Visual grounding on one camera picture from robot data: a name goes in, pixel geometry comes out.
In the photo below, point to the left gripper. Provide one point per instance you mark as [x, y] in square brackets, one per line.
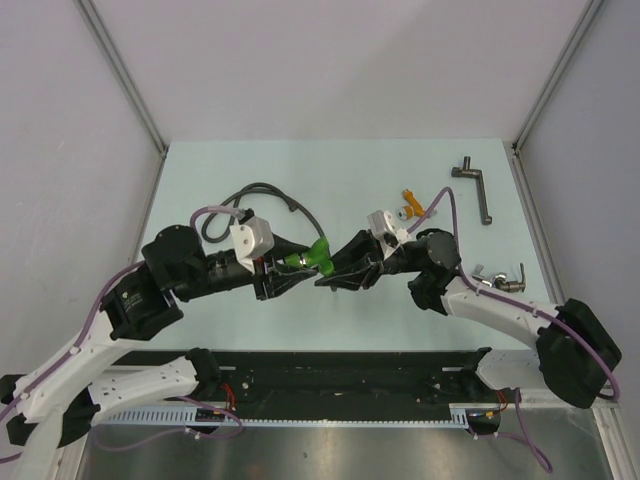
[276, 283]

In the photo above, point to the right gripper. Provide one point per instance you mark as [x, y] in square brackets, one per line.
[363, 245]

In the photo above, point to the green water faucet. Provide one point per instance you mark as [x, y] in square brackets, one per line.
[316, 257]

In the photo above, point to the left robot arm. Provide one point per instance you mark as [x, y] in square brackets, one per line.
[135, 306]

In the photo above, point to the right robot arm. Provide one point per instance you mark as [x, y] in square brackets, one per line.
[576, 355]

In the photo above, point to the orange water faucet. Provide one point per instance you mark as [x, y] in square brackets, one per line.
[411, 207]

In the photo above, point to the dark metal faucet spout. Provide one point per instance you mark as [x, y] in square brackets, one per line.
[466, 171]

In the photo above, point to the chrome faucet white fittings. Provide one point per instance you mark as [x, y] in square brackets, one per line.
[500, 280]

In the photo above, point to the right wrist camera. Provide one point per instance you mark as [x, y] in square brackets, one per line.
[388, 234]

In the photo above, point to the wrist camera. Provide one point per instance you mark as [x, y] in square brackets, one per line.
[388, 234]
[251, 240]

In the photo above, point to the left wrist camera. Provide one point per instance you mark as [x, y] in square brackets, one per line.
[251, 240]

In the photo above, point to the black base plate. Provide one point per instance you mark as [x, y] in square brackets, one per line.
[345, 386]

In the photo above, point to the white slotted cable duct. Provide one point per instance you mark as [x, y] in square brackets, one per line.
[174, 415]

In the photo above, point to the left aluminium frame post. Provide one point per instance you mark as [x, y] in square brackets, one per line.
[115, 61]

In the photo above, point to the aluminium frame post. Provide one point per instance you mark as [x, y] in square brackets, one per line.
[586, 21]
[115, 61]

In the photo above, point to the right aluminium frame post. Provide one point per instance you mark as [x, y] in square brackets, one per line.
[586, 21]

